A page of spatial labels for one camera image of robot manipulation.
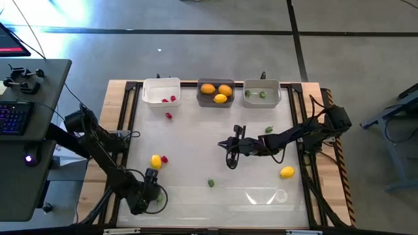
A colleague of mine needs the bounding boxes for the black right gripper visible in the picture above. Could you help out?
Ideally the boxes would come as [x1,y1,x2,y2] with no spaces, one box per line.
[217,125,267,157]

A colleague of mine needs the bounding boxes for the black aluminium table frame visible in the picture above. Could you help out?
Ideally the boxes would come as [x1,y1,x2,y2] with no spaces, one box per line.
[76,80,352,235]

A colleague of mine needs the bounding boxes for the black diagonal frame strut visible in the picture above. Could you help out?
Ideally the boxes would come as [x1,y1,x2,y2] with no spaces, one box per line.
[80,182,121,226]
[302,156,347,228]

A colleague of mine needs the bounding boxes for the dark grey desk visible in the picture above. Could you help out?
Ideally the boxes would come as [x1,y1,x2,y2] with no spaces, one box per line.
[0,58,72,223]

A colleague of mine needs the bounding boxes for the white paper sheet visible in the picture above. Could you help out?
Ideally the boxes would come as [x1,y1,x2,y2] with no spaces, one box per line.
[54,143,89,167]

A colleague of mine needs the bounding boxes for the dark grey plastic basket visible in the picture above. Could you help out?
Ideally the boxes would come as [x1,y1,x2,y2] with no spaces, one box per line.
[196,78,236,108]

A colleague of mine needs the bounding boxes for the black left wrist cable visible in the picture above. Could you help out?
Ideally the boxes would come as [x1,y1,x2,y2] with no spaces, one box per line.
[142,184,169,215]

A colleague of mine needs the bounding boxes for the black backlit keyboard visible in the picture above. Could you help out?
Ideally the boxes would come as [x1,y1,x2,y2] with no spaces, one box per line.
[0,101,35,136]

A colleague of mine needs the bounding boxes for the black computer mouse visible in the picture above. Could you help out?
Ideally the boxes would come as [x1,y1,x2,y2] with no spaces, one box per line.
[23,145,42,168]

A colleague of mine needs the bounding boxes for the grey metal stand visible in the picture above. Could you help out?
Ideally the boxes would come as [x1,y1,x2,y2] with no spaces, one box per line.
[360,83,418,193]

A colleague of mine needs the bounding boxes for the black screw clamp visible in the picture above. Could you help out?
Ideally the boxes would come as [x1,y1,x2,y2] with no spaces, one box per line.
[2,78,42,95]
[8,65,46,79]

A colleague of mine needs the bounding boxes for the pale grey plastic basket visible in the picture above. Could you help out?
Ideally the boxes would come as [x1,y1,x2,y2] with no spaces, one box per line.
[242,78,282,109]

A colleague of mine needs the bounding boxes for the black computer monitor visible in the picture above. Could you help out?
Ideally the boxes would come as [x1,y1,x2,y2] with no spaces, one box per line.
[0,22,32,58]

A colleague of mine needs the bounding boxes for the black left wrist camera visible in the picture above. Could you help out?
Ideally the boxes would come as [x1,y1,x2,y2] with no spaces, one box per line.
[144,167,160,184]

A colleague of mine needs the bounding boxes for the yellow black hazard tape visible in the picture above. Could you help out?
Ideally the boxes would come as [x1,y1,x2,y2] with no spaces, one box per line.
[321,87,357,227]

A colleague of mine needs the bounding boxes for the white plastic basket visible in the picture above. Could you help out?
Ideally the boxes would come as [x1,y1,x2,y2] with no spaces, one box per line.
[142,77,182,108]

